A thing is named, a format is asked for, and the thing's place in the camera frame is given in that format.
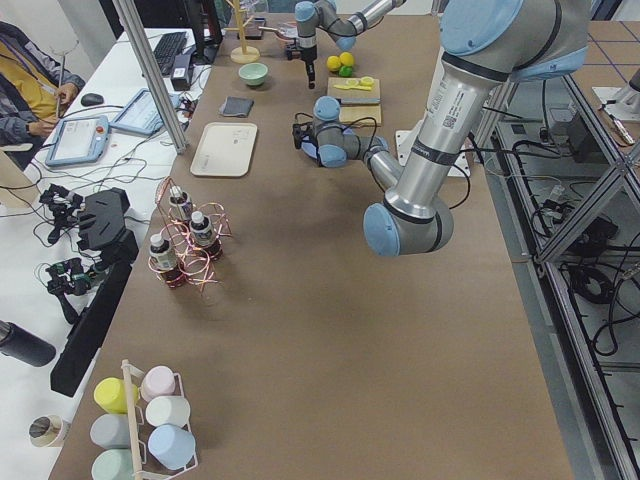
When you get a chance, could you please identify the aluminium frame post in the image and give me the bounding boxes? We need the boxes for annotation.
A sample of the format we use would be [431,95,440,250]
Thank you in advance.
[113,0,187,154]

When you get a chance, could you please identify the pink bowl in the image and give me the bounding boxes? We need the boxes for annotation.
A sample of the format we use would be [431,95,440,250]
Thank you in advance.
[276,22,300,60]

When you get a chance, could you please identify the black stand equipment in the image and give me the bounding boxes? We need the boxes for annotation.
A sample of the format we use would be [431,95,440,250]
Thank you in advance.
[48,187,139,397]

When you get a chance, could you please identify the lemon slices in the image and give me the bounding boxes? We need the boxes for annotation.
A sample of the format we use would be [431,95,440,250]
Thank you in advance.
[334,76,375,91]

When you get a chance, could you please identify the grey folded cloth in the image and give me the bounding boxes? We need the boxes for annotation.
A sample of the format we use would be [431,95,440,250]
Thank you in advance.
[219,96,254,118]

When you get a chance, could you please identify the rear dark bottle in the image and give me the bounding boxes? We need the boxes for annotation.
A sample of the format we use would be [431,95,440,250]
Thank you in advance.
[169,185,193,221]

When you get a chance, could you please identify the dark bottle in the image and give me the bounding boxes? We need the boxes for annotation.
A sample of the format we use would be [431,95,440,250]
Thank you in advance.
[189,210,215,249]
[149,233,178,272]
[169,185,193,221]

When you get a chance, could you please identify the green lime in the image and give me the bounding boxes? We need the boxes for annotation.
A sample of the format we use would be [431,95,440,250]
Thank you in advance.
[338,66,353,78]

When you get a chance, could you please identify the yellow lemon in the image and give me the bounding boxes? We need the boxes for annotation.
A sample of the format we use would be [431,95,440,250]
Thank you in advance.
[339,52,355,67]
[326,56,342,72]

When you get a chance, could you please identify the front dark bottle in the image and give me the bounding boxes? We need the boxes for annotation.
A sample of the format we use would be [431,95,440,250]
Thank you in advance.
[149,233,178,272]

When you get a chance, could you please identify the blue round plate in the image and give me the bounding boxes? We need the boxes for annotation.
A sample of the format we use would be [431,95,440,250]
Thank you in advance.
[301,141,319,163]

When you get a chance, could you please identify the mint green cup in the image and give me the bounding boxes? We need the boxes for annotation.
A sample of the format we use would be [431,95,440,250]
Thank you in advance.
[91,449,134,480]

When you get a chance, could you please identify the black computer mouse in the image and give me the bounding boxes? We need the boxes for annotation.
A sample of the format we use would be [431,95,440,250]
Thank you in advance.
[80,93,105,107]

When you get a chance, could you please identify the wooden mug tree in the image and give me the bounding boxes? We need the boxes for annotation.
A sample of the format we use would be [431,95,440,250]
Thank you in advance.
[226,0,260,65]

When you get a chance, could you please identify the yellow cup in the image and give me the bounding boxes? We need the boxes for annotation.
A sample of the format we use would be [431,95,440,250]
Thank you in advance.
[93,377,127,414]

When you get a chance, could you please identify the grey cup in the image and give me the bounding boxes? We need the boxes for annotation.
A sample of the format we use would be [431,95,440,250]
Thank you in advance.
[90,414,130,449]

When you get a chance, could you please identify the white wire cup rack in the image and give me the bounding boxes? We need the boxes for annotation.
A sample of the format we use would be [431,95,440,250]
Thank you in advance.
[121,360,199,479]

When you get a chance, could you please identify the pink cup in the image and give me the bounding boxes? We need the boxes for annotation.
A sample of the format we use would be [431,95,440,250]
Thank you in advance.
[140,365,176,402]

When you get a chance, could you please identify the middle dark bottle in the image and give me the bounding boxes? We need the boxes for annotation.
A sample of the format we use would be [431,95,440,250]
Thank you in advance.
[189,210,215,249]

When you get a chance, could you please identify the beige tray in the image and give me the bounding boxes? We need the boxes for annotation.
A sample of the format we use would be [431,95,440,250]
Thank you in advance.
[190,122,258,178]

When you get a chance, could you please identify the black thermos bottle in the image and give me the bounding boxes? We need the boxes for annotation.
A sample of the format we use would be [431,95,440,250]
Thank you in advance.
[1,321,56,367]

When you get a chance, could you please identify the blue cup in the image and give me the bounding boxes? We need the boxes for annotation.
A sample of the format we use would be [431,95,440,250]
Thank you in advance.
[147,424,196,470]

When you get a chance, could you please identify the teach pendant tablet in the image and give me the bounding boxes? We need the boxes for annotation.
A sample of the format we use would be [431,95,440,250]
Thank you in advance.
[45,115,109,167]

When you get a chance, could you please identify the white cup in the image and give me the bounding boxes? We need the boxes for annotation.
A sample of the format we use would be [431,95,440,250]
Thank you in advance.
[145,396,191,428]

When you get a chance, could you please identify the seated person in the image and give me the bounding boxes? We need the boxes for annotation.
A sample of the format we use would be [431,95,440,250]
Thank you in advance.
[1,22,85,170]

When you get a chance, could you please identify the paper tape roll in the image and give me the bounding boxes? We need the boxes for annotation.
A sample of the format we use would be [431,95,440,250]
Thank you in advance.
[28,415,71,448]

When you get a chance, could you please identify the green bowl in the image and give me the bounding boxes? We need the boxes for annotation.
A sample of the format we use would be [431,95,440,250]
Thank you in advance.
[238,62,269,87]

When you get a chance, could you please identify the wooden cutting board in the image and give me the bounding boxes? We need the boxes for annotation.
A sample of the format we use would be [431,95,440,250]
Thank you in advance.
[327,77,382,126]

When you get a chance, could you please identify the copper wire bottle rack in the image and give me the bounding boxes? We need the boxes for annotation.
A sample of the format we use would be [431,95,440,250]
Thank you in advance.
[147,177,232,289]

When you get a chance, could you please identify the black keyboard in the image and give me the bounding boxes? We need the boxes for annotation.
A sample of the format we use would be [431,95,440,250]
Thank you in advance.
[153,31,187,76]

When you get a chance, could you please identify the black handled knife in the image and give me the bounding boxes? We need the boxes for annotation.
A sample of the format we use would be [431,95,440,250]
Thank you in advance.
[338,97,381,107]

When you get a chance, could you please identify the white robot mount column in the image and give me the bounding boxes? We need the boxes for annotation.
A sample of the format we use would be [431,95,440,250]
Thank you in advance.
[394,0,472,179]

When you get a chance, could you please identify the black power adapter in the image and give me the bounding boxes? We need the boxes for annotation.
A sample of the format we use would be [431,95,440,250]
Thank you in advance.
[170,54,194,91]

